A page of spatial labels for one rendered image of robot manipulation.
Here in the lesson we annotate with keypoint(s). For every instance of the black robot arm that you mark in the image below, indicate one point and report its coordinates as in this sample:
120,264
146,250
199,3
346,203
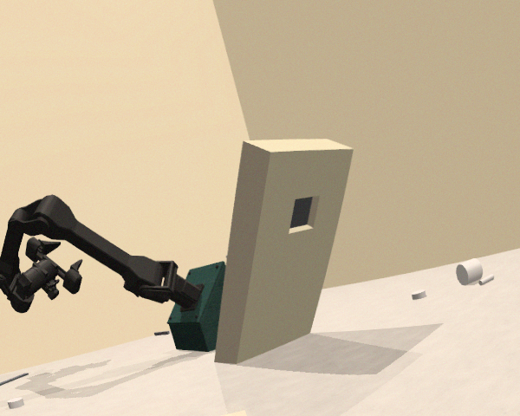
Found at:
54,219

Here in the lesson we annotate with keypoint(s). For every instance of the small white cylinder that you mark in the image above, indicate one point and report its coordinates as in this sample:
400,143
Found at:
486,279

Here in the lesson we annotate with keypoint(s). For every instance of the beige panel with square opening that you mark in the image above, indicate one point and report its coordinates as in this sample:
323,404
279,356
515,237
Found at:
286,210

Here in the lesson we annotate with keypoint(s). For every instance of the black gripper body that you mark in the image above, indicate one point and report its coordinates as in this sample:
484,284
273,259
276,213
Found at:
48,269

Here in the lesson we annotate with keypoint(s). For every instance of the beige cylinder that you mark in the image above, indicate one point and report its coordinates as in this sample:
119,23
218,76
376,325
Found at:
469,271

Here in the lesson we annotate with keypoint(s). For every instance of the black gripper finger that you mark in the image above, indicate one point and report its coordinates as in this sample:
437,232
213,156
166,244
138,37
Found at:
76,266
48,246

